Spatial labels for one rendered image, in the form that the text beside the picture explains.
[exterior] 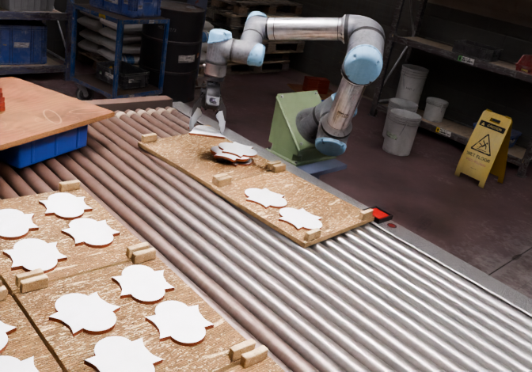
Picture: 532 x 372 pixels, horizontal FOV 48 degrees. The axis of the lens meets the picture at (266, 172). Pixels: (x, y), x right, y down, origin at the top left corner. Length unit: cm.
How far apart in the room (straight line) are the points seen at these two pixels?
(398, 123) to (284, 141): 315
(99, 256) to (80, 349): 33
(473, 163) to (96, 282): 434
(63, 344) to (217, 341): 30
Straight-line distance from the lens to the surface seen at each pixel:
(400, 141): 554
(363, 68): 191
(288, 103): 244
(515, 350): 158
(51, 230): 161
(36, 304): 135
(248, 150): 216
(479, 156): 538
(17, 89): 236
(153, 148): 217
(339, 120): 213
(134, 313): 133
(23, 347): 125
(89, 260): 149
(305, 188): 203
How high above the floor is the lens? 174
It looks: 22 degrees down
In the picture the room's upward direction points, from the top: 10 degrees clockwise
